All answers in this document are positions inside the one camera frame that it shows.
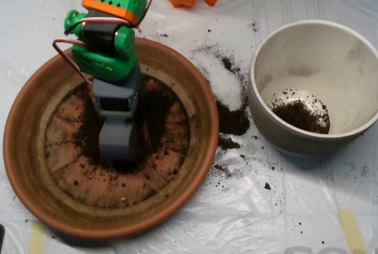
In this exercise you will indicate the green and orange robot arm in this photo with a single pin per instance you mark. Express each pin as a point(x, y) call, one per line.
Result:
point(109, 59)

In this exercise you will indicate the white ceramic pot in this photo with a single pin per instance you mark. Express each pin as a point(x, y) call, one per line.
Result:
point(295, 144)

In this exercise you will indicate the beige masking tape strip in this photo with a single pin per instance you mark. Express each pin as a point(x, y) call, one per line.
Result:
point(37, 239)
point(351, 230)

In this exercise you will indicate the dark soil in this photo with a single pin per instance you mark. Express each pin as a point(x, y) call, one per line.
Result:
point(88, 141)
point(295, 115)

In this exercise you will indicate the terracotta saucer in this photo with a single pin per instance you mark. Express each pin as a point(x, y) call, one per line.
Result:
point(29, 162)

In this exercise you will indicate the clear plastic sheet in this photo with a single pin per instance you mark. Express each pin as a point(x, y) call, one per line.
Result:
point(265, 221)

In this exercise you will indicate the spilled soil heap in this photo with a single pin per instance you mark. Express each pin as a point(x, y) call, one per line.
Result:
point(233, 121)

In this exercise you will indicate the dark object at edge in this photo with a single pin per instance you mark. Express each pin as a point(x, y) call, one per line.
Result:
point(1, 236)

